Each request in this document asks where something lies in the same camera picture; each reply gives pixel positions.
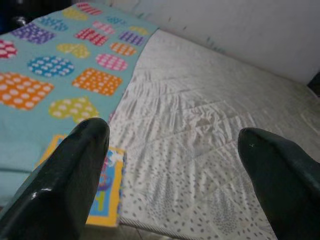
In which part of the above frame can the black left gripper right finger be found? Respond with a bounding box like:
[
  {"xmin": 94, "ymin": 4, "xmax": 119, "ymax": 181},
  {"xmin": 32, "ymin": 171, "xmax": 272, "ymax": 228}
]
[{"xmin": 236, "ymin": 126, "xmax": 320, "ymax": 240}]

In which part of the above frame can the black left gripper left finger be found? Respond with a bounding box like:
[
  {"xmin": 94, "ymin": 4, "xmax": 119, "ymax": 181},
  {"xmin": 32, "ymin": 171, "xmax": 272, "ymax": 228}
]
[{"xmin": 0, "ymin": 117, "xmax": 111, "ymax": 240}]

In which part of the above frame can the teal blanket with colourful shapes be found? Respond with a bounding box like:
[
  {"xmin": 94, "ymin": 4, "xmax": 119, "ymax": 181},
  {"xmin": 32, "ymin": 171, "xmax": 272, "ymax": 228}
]
[{"xmin": 0, "ymin": 1, "xmax": 161, "ymax": 203}]

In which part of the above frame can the white quilted mattress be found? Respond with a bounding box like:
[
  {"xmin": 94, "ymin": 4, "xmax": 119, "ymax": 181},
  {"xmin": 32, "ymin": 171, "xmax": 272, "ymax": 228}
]
[{"xmin": 107, "ymin": 28, "xmax": 320, "ymax": 240}]

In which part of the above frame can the blue yellow-bordered children's book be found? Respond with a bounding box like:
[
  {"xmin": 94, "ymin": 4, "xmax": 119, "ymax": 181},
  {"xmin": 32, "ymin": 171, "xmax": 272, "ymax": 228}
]
[{"xmin": 33, "ymin": 133, "xmax": 126, "ymax": 229}]

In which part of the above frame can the black tufted headboard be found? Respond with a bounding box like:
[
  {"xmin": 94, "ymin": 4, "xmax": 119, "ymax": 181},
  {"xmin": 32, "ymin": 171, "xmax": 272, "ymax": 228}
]
[{"xmin": 306, "ymin": 71, "xmax": 320, "ymax": 99}]

